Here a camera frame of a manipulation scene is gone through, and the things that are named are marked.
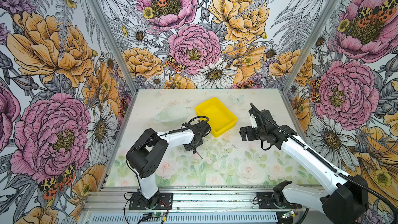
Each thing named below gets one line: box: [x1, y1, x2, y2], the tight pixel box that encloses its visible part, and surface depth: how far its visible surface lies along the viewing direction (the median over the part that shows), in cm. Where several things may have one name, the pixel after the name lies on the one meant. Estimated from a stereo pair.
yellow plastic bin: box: [194, 97, 239, 138], surface depth 107 cm
